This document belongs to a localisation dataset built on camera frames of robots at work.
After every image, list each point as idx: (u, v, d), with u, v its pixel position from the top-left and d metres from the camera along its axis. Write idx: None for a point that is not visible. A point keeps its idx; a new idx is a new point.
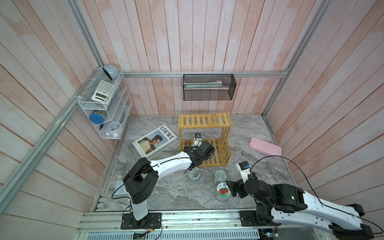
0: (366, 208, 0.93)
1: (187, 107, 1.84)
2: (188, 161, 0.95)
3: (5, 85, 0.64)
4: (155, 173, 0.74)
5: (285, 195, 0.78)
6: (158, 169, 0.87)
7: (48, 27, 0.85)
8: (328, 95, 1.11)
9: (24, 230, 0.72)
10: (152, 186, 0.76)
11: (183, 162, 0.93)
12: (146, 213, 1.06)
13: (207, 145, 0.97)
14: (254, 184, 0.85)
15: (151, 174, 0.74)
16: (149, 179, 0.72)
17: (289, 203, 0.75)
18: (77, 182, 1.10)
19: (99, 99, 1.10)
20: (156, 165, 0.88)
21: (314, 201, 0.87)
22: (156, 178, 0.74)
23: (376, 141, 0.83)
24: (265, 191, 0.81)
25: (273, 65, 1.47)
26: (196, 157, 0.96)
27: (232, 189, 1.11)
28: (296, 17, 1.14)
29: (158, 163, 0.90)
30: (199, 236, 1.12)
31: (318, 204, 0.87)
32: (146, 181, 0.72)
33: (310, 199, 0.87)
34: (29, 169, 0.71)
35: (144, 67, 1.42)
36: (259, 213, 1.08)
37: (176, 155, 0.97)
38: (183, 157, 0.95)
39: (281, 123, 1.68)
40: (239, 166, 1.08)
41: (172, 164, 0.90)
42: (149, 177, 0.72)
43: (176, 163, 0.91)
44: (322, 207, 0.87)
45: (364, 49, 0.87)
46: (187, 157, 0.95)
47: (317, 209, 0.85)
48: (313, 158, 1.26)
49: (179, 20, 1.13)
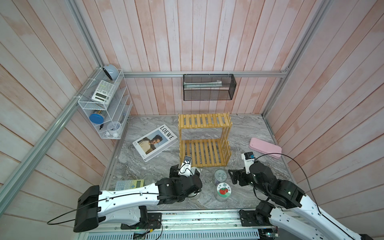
0: (365, 208, 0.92)
1: (187, 107, 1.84)
2: (152, 198, 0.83)
3: (5, 85, 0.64)
4: (94, 211, 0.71)
5: (283, 187, 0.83)
6: (103, 205, 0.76)
7: (47, 27, 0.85)
8: (328, 95, 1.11)
9: (24, 230, 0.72)
10: (93, 224, 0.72)
11: (146, 199, 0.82)
12: (138, 220, 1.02)
13: (192, 184, 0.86)
14: (260, 167, 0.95)
15: (91, 210, 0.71)
16: (88, 216, 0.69)
17: (287, 198, 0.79)
18: (77, 182, 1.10)
19: (99, 99, 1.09)
20: (104, 200, 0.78)
21: (312, 206, 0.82)
22: (95, 218, 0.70)
23: (376, 141, 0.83)
24: (266, 176, 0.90)
25: (273, 65, 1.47)
26: (173, 195, 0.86)
27: (233, 177, 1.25)
28: (296, 17, 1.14)
29: (108, 197, 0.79)
30: (199, 236, 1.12)
31: (314, 210, 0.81)
32: (84, 217, 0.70)
33: (308, 202, 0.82)
34: (29, 169, 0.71)
35: (144, 67, 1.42)
36: (257, 207, 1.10)
37: (142, 187, 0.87)
38: (147, 194, 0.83)
39: (281, 123, 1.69)
40: (243, 155, 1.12)
41: (126, 200, 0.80)
42: (90, 213, 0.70)
43: (136, 199, 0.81)
44: (318, 215, 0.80)
45: (364, 49, 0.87)
46: (152, 194, 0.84)
47: (311, 215, 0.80)
48: (313, 158, 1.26)
49: (179, 20, 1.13)
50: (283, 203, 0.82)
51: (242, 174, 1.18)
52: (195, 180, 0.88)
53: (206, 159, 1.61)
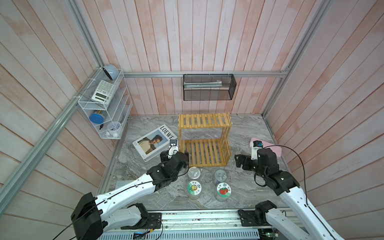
0: (364, 208, 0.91)
1: (187, 107, 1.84)
2: (148, 186, 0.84)
3: (5, 85, 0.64)
4: (97, 215, 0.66)
5: (280, 175, 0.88)
6: (104, 206, 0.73)
7: (48, 27, 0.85)
8: (328, 95, 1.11)
9: (24, 230, 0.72)
10: (100, 228, 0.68)
11: (142, 189, 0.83)
12: (139, 217, 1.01)
13: (177, 160, 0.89)
14: (268, 151, 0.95)
15: (93, 215, 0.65)
16: (90, 222, 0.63)
17: (278, 183, 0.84)
18: (77, 182, 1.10)
19: (99, 99, 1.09)
20: (103, 202, 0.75)
21: (300, 196, 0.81)
22: (99, 221, 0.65)
23: (376, 140, 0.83)
24: (270, 160, 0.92)
25: (273, 65, 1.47)
26: (165, 177, 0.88)
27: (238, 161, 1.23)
28: (296, 17, 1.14)
29: (105, 198, 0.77)
30: (199, 236, 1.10)
31: (300, 200, 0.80)
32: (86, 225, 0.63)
33: (297, 193, 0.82)
34: (29, 169, 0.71)
35: (144, 67, 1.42)
36: (258, 204, 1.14)
37: (135, 180, 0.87)
38: (142, 183, 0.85)
39: (281, 123, 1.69)
40: (253, 142, 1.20)
41: (125, 195, 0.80)
42: (90, 219, 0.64)
43: (134, 192, 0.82)
44: (301, 205, 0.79)
45: (364, 49, 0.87)
46: (147, 183, 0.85)
47: (296, 203, 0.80)
48: (313, 158, 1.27)
49: (179, 20, 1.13)
50: (272, 187, 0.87)
51: (247, 160, 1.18)
52: (179, 156, 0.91)
53: (206, 159, 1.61)
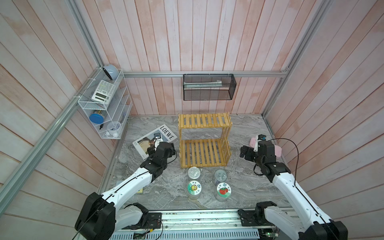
0: (364, 208, 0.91)
1: (187, 107, 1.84)
2: (147, 175, 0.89)
3: (5, 85, 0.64)
4: (110, 206, 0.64)
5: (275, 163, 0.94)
6: (114, 199, 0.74)
7: (48, 27, 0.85)
8: (328, 94, 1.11)
9: (24, 230, 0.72)
10: (113, 219, 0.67)
11: (143, 178, 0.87)
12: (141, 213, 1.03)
13: (162, 149, 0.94)
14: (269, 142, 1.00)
15: (106, 207, 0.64)
16: (105, 215, 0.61)
17: (271, 169, 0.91)
18: (77, 182, 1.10)
19: (99, 99, 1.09)
20: (111, 196, 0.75)
21: (289, 179, 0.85)
22: (113, 210, 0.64)
23: (376, 140, 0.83)
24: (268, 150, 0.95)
25: (273, 65, 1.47)
26: (157, 167, 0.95)
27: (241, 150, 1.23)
28: (296, 17, 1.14)
29: (112, 192, 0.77)
30: (199, 236, 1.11)
31: (289, 182, 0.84)
32: (102, 218, 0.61)
33: (286, 176, 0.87)
34: (29, 169, 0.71)
35: (144, 67, 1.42)
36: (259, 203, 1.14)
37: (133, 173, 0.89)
38: (141, 174, 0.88)
39: (281, 123, 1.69)
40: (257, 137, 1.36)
41: (130, 186, 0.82)
42: (104, 211, 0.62)
43: (136, 183, 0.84)
44: (290, 185, 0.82)
45: (364, 49, 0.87)
46: (145, 173, 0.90)
47: (285, 184, 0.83)
48: (313, 158, 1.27)
49: (179, 20, 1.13)
50: (265, 173, 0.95)
51: (249, 151, 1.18)
52: (163, 145, 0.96)
53: (206, 159, 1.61)
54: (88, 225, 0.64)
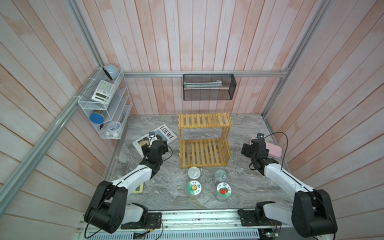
0: (364, 208, 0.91)
1: (187, 107, 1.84)
2: (147, 169, 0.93)
3: (5, 85, 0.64)
4: (123, 189, 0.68)
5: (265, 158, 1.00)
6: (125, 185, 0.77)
7: (48, 26, 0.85)
8: (328, 94, 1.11)
9: (24, 230, 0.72)
10: (125, 204, 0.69)
11: (144, 171, 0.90)
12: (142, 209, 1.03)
13: (156, 147, 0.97)
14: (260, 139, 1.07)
15: (119, 190, 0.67)
16: (119, 196, 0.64)
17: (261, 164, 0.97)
18: (77, 182, 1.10)
19: (99, 99, 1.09)
20: (121, 182, 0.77)
21: (276, 166, 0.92)
22: (126, 193, 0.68)
23: (376, 140, 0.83)
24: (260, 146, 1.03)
25: (273, 65, 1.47)
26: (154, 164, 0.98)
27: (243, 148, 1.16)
28: (296, 17, 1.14)
29: (121, 179, 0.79)
30: (199, 235, 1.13)
31: (276, 167, 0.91)
32: (116, 201, 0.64)
33: (274, 165, 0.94)
34: (29, 169, 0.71)
35: (144, 66, 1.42)
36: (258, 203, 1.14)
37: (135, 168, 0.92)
38: (142, 168, 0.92)
39: (281, 123, 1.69)
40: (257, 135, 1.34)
41: (136, 176, 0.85)
42: (118, 194, 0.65)
43: (140, 174, 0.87)
44: (277, 170, 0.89)
45: (364, 49, 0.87)
46: (145, 168, 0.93)
47: (272, 170, 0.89)
48: (314, 158, 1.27)
49: (179, 20, 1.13)
50: (256, 167, 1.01)
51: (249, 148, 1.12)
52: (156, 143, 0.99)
53: (206, 159, 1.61)
54: (100, 214, 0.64)
